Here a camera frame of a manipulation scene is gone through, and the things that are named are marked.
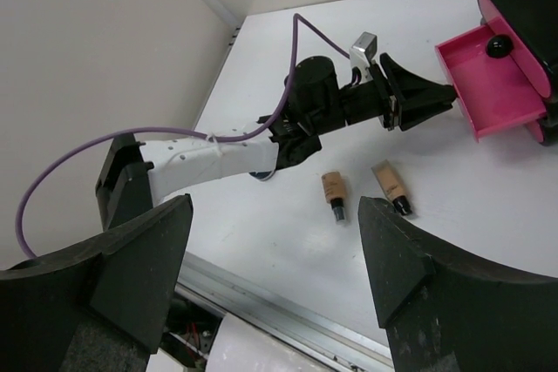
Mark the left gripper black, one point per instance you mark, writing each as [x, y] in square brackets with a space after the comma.
[419, 99]

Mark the beige foundation tube right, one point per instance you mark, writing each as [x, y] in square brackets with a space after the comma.
[393, 187]

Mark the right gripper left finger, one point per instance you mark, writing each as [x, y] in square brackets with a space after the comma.
[99, 305]

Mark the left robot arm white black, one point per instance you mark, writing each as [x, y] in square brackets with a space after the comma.
[137, 176]

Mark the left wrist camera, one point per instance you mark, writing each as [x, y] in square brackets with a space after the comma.
[363, 50]

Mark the navy round powder jar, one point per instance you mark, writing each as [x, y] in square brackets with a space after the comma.
[262, 176]

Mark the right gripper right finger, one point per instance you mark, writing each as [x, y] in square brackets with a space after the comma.
[445, 309]

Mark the aluminium front rail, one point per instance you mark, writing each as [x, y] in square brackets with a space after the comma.
[221, 292]

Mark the black drawer organizer case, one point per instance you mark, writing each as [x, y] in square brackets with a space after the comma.
[535, 21]

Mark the beige foundation bottle left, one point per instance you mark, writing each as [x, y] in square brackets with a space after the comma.
[335, 194]

